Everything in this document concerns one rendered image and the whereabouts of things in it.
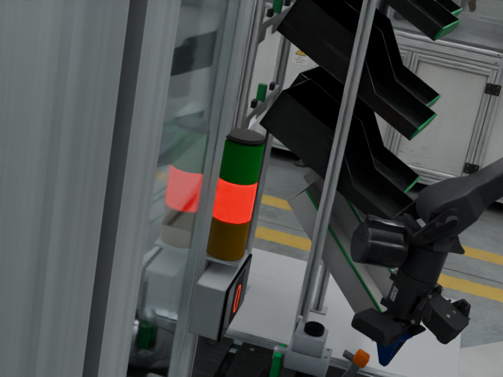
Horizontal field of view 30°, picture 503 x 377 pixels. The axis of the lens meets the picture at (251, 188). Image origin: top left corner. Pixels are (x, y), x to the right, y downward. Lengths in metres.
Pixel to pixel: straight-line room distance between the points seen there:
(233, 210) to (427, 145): 4.36
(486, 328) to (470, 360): 2.19
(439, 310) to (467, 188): 0.17
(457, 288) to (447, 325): 3.11
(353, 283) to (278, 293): 0.44
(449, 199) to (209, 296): 0.36
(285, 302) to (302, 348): 0.58
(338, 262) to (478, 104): 3.85
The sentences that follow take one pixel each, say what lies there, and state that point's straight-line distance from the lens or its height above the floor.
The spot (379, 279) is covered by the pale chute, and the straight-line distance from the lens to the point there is 1.72.
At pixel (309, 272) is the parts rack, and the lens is 1.58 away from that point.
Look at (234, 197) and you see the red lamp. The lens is 1.12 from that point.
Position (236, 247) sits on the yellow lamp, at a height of 1.28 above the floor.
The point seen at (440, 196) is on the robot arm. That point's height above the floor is 1.34.
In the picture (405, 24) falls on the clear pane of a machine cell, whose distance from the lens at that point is 5.33.
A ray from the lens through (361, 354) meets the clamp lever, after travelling 1.40.
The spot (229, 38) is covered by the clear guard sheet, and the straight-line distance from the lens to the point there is 1.06.
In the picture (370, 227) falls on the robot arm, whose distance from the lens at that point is 1.28.
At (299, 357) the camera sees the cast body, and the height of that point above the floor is 1.05.
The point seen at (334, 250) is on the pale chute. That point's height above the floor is 1.13.
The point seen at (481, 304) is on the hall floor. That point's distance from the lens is 4.34.
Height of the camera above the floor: 1.74
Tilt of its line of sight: 20 degrees down
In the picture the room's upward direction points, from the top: 10 degrees clockwise
